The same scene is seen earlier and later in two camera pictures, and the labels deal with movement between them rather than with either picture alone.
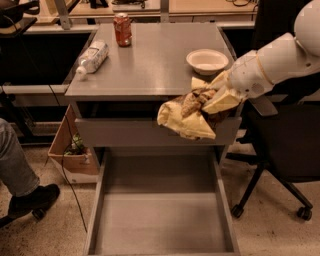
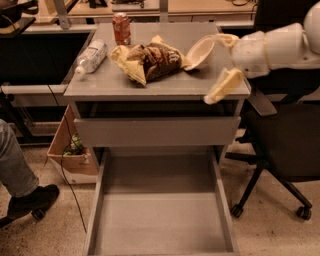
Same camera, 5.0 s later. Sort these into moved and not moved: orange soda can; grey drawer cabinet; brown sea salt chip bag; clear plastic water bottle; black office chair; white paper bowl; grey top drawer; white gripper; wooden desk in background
Moved: brown sea salt chip bag; white gripper; white paper bowl
Not moved: wooden desk in background; clear plastic water bottle; grey top drawer; grey drawer cabinet; orange soda can; black office chair
